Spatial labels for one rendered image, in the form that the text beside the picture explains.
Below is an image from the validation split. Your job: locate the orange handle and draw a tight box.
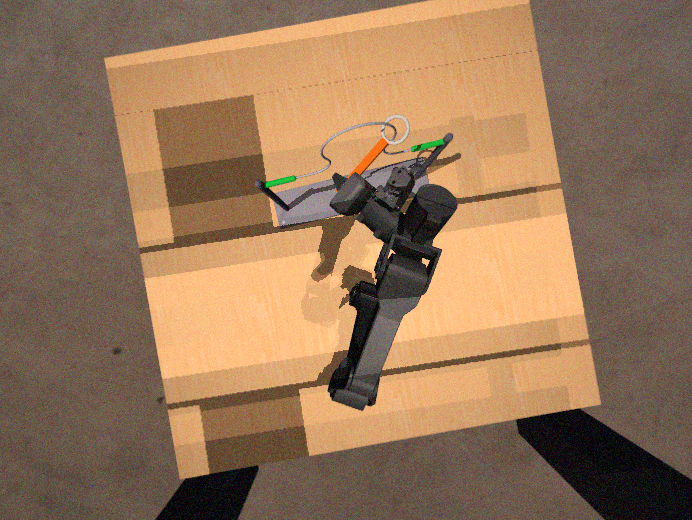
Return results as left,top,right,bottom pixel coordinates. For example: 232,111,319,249
347,115,410,179

